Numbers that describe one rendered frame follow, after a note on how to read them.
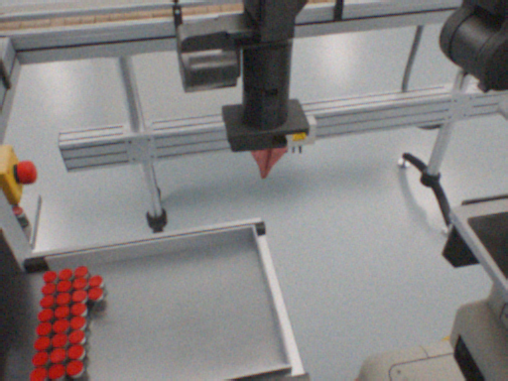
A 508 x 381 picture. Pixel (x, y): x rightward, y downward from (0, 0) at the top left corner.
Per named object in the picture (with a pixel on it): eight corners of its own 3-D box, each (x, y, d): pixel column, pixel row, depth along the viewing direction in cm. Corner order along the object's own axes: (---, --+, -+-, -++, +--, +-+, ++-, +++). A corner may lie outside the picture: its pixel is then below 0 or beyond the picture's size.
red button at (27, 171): (13, 191, 82) (5, 173, 79) (17, 176, 85) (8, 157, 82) (38, 188, 83) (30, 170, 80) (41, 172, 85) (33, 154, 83)
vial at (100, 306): (94, 317, 76) (86, 300, 73) (94, 305, 77) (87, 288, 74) (109, 315, 76) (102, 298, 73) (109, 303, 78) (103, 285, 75)
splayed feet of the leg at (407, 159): (442, 240, 202) (450, 216, 192) (393, 161, 237) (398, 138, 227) (460, 237, 203) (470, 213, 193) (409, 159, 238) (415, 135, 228)
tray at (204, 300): (33, 432, 64) (24, 421, 62) (52, 270, 82) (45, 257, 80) (291, 378, 69) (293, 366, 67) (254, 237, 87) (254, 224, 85)
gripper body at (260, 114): (220, 117, 65) (218, 65, 60) (297, 109, 66) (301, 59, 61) (228, 148, 60) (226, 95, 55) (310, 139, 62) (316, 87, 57)
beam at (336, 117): (67, 173, 167) (58, 145, 158) (68, 158, 172) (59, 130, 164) (504, 114, 190) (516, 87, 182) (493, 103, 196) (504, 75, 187)
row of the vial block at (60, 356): (57, 396, 67) (47, 380, 64) (66, 287, 80) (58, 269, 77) (73, 393, 68) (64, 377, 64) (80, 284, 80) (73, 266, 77)
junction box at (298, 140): (281, 149, 172) (282, 127, 166) (278, 140, 176) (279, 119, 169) (315, 144, 174) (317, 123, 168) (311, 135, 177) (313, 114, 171)
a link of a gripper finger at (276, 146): (224, 164, 71) (222, 108, 64) (274, 158, 72) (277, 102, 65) (232, 196, 66) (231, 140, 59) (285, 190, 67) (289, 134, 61)
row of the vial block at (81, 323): (73, 392, 68) (64, 376, 64) (80, 284, 80) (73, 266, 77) (91, 389, 68) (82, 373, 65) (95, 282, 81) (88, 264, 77)
